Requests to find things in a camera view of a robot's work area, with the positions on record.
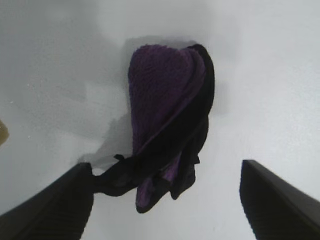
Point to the purple and black cloth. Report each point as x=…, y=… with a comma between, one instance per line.
x=160, y=100

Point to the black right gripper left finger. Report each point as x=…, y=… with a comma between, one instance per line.
x=50, y=212

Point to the brown liquid spill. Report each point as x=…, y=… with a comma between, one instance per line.
x=3, y=132

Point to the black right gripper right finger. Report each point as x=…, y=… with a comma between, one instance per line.
x=280, y=210

